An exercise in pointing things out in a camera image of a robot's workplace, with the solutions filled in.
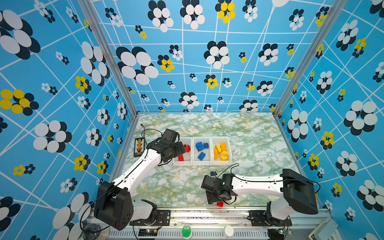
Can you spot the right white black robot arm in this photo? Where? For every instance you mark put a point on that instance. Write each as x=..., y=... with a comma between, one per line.
x=296, y=193

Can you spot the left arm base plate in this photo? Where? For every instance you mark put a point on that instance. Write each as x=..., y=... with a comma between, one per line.
x=162, y=219

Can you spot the grey box front right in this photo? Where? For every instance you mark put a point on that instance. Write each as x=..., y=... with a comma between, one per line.
x=324, y=230

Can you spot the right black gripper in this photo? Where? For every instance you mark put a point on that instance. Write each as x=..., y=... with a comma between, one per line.
x=210, y=198

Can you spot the circuit board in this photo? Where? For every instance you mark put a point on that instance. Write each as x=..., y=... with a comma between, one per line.
x=147, y=233
x=277, y=234

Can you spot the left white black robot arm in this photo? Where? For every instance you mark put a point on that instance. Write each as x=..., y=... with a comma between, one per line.
x=114, y=205

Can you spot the red lego brick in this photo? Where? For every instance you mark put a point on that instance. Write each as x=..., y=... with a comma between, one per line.
x=181, y=158
x=187, y=148

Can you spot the white three-compartment container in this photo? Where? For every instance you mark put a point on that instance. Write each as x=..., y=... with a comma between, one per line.
x=191, y=158

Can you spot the right circuit board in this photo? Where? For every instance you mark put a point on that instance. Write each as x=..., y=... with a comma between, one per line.
x=277, y=234

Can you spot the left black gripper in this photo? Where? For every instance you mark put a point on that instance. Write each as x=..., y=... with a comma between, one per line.
x=179, y=148

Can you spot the green push button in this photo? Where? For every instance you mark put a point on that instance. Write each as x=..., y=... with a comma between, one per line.
x=187, y=232

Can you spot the clear tape roll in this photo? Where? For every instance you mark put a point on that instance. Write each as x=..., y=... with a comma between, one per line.
x=95, y=232

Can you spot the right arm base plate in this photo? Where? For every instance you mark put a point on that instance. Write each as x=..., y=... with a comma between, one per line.
x=260, y=218

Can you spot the small red lego front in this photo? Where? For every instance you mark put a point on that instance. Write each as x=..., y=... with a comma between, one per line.
x=220, y=204

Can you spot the blue lego brick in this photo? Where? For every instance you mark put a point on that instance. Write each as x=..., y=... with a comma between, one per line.
x=201, y=156

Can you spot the left circuit board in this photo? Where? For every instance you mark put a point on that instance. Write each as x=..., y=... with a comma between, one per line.
x=147, y=233

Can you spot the black box with orange parts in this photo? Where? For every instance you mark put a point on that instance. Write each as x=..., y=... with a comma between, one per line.
x=139, y=147

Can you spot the white push button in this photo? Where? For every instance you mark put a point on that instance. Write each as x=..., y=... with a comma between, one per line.
x=228, y=231

